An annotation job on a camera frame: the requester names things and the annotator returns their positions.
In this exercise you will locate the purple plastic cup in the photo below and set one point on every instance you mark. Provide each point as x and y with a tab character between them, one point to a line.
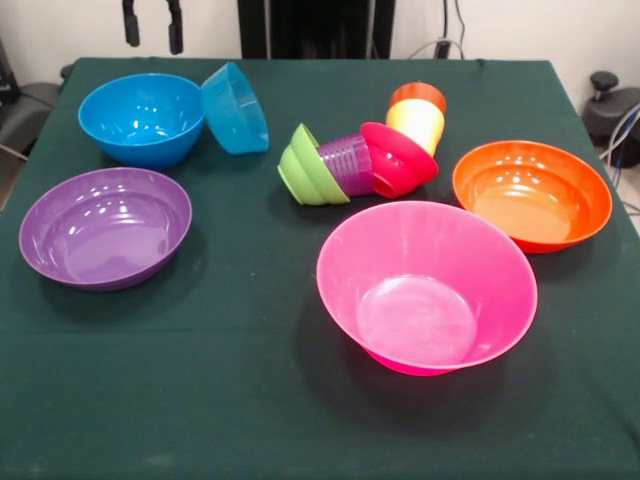
347	165

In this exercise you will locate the yellow plastic cup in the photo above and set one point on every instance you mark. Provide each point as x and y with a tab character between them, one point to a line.
415	122

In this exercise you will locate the dark green tablecloth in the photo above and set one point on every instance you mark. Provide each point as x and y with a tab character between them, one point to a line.
320	425

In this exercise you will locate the orange plastic bowl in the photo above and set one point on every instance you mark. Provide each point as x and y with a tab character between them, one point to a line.
530	200

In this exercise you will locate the large blue plastic bowl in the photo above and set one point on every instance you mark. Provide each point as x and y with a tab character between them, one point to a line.
140	125

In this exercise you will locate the small blue plastic bowl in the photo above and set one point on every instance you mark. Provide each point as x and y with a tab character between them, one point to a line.
232	110

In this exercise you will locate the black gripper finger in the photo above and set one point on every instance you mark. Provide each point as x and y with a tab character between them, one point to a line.
132	27
176	32

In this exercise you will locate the pink plastic bowl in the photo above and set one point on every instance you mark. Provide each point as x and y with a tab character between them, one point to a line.
425	305

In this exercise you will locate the green plastic bowl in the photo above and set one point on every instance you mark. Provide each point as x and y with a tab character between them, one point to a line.
310	175

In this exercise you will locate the orange plastic cup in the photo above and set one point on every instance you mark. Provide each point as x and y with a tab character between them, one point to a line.
420	92

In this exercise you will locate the black chair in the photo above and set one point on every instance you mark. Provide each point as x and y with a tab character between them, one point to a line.
25	110

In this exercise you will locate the purple plastic bowl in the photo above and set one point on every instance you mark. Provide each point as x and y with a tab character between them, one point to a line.
100	235

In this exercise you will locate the red plastic bowl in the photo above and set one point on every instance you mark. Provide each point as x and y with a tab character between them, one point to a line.
400	160

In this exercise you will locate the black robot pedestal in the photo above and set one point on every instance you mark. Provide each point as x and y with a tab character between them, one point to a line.
350	25

